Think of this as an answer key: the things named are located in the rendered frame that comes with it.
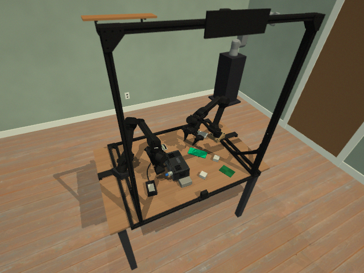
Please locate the green flat bar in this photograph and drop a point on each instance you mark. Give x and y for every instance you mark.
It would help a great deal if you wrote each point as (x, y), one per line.
(197, 152)

